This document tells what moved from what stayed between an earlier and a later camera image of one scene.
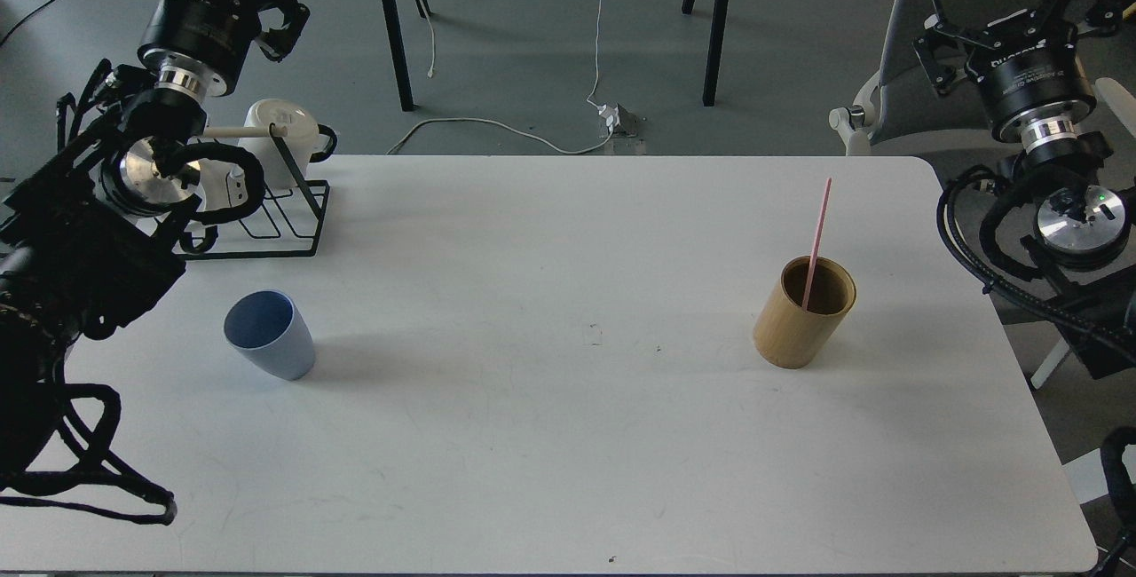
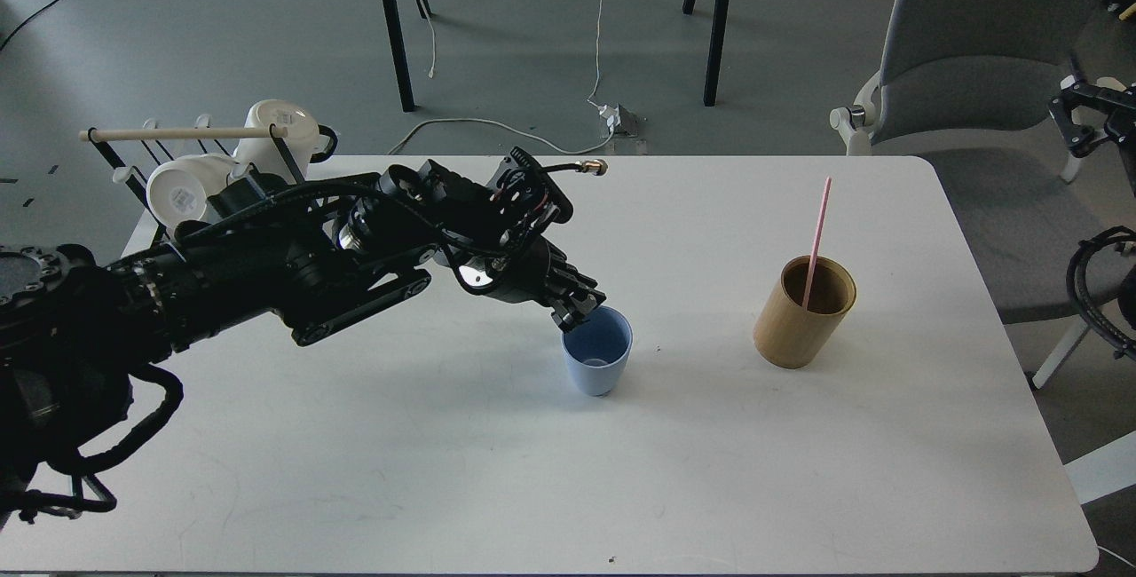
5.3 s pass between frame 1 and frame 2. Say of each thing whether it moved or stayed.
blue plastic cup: moved
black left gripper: moved
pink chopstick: stayed
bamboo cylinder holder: stayed
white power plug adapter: stayed
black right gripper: moved
